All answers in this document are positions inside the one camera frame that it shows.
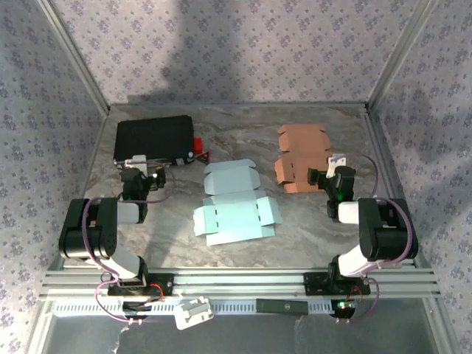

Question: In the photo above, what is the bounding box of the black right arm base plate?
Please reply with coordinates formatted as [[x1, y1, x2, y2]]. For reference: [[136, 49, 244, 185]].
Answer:
[[302, 271, 372, 296]]

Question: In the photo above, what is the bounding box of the orange paper box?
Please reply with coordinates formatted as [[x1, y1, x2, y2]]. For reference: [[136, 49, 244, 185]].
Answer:
[[274, 124, 335, 195]]

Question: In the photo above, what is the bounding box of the aluminium side rail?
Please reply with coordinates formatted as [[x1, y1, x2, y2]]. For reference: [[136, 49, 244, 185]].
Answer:
[[46, 106, 111, 272], [364, 105, 426, 269]]

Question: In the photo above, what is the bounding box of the aluminium frame post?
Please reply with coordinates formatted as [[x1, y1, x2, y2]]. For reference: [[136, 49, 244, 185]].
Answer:
[[367, 0, 443, 111], [36, 0, 112, 114]]

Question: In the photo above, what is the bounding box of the circuit board with LEDs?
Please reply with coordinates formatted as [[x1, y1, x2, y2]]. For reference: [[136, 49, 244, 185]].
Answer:
[[330, 299, 361, 321]]

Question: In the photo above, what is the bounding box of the black rectangular device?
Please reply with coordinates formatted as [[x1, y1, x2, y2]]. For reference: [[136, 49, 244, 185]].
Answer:
[[255, 298, 309, 316]]

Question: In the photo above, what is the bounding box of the aluminium mounting rail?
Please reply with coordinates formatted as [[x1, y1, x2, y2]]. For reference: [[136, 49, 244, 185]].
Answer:
[[38, 268, 443, 300]]

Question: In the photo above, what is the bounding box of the aluminium back rail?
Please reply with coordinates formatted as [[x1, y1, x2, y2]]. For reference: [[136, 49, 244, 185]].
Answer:
[[108, 102, 369, 110]]

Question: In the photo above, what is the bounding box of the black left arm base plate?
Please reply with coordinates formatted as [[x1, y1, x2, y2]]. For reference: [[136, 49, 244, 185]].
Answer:
[[106, 272, 176, 298]]

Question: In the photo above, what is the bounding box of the black connector block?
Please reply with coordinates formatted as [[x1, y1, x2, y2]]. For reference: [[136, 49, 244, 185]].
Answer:
[[122, 300, 153, 321]]

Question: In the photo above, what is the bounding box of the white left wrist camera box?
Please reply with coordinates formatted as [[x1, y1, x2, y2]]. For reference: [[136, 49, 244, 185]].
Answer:
[[125, 154, 148, 173]]

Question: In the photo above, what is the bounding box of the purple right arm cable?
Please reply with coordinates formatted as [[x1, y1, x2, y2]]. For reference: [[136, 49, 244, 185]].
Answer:
[[337, 153, 416, 325]]

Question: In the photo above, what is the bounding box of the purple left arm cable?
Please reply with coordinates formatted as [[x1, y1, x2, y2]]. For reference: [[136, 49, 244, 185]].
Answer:
[[83, 167, 176, 325]]

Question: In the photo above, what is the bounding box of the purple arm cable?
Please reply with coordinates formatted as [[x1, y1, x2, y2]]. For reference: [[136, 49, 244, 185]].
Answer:
[[83, 167, 176, 325], [337, 153, 416, 325]]

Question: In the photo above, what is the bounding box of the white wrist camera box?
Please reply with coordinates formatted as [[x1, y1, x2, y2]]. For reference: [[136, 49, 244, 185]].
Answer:
[[125, 154, 148, 173], [327, 153, 348, 174]]

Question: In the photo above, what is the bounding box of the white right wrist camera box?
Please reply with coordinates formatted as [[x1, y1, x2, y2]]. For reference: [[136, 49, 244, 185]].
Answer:
[[327, 153, 348, 174]]

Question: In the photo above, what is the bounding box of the grey metal sheet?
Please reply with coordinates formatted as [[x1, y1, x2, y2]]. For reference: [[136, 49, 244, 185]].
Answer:
[[27, 298, 457, 354]]

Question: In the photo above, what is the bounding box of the black hard case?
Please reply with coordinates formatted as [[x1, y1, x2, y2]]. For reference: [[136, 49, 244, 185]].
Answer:
[[113, 115, 195, 170]]

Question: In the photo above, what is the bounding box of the white slotted cable duct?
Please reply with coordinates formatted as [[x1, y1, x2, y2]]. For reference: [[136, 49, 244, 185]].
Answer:
[[52, 298, 335, 317]]

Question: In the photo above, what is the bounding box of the light blue paper box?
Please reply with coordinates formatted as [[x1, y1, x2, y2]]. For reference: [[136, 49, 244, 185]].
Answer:
[[192, 159, 284, 247]]

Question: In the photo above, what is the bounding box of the white plastic bracket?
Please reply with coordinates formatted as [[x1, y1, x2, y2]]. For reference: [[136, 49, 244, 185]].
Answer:
[[172, 295, 215, 331]]

